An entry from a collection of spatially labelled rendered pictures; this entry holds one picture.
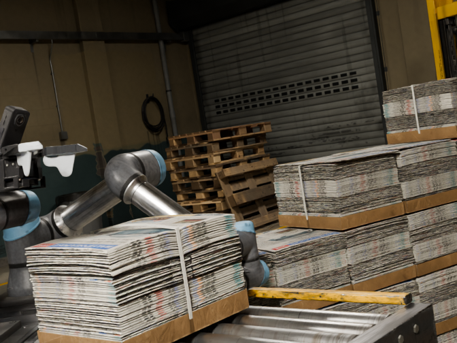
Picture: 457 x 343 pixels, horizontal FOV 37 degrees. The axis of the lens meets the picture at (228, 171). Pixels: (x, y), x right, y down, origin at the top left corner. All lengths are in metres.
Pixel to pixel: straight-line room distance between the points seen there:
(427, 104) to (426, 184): 0.37
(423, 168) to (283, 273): 0.70
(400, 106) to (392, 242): 0.66
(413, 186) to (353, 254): 0.35
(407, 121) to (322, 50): 7.19
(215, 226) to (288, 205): 1.06
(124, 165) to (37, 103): 7.76
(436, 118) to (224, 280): 1.45
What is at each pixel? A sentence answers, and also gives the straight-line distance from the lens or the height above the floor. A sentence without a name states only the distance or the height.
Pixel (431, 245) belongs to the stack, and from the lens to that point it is 2.62.
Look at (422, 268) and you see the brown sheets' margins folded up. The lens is 2.58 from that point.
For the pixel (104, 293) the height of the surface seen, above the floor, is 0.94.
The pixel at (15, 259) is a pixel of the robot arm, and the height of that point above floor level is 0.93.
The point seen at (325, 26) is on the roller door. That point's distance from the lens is 10.01.
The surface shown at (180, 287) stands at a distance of 1.46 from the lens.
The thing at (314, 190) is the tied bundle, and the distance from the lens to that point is 2.42.
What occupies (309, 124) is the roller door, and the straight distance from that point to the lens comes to 10.21.
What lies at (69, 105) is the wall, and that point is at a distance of 10.00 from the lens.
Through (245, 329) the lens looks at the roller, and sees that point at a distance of 1.50.
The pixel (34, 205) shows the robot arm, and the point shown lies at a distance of 1.60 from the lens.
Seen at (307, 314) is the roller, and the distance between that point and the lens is 1.55.
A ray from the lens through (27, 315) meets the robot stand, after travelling 2.25.
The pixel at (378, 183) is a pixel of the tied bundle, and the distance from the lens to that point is 2.45.
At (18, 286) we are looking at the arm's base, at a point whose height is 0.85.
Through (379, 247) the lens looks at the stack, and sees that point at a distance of 2.45.
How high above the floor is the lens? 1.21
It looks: 3 degrees down
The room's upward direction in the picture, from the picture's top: 9 degrees counter-clockwise
